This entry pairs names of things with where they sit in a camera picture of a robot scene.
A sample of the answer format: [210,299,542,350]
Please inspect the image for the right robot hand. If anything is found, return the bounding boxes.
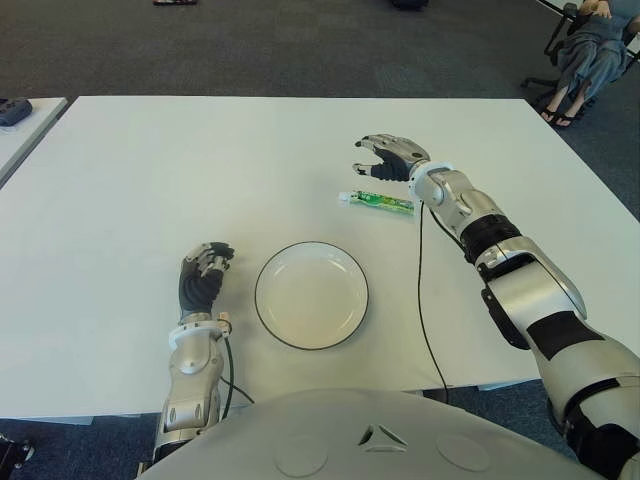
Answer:
[351,133,432,184]

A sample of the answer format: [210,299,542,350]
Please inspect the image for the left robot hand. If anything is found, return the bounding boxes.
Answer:
[178,241,236,322]

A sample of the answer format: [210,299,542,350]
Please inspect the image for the green toothpaste tube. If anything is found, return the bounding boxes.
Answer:
[338,190,416,217]

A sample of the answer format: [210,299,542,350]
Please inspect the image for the white plate with black rim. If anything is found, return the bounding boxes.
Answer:
[254,241,371,351]

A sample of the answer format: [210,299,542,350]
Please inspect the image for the seated person on chair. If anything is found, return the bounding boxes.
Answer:
[519,2,634,109]

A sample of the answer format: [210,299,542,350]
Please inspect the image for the grey robot torso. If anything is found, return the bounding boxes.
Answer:
[134,388,621,480]

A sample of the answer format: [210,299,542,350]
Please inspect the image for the seated person in grey dress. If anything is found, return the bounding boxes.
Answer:
[539,0,629,129]

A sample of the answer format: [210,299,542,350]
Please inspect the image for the white side table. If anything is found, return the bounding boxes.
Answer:
[0,97,69,187]

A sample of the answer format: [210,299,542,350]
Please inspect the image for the black wheeled base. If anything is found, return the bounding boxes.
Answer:
[0,432,36,474]

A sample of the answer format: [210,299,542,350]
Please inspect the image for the black game controller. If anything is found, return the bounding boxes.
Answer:
[0,98,34,128]

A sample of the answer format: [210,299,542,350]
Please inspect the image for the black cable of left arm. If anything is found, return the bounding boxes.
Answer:
[214,338,256,417]

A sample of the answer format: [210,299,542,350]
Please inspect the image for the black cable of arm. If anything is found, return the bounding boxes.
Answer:
[214,338,256,417]
[415,199,451,402]

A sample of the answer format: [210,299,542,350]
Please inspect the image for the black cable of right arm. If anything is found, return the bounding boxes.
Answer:
[415,199,451,402]

